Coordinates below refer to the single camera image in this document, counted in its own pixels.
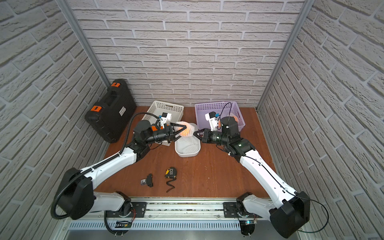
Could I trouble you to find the black plastic tool case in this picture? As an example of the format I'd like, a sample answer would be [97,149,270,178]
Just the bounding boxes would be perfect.
[85,79,137,143]

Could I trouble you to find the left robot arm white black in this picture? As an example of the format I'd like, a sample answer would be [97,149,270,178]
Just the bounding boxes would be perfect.
[50,120,189,220]

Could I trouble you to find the purple perforated plastic basket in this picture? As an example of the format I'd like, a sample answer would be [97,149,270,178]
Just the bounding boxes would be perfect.
[195,101,246,132]

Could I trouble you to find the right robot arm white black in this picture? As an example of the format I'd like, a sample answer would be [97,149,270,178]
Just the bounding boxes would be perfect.
[194,113,311,239]

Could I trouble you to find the yellow black tape measure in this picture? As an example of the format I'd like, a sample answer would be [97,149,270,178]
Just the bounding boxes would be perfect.
[165,167,177,180]

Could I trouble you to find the aluminium mounting rail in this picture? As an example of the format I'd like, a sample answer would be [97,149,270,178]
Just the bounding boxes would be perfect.
[59,195,277,236]

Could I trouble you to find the white foam net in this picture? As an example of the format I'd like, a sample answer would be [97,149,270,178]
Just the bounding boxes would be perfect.
[178,142,200,155]

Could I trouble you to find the white plastic tub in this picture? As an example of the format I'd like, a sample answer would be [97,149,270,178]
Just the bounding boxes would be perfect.
[175,121,201,158]

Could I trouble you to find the small black gripper part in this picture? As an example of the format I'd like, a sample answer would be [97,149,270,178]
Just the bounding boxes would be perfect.
[141,174,154,188]

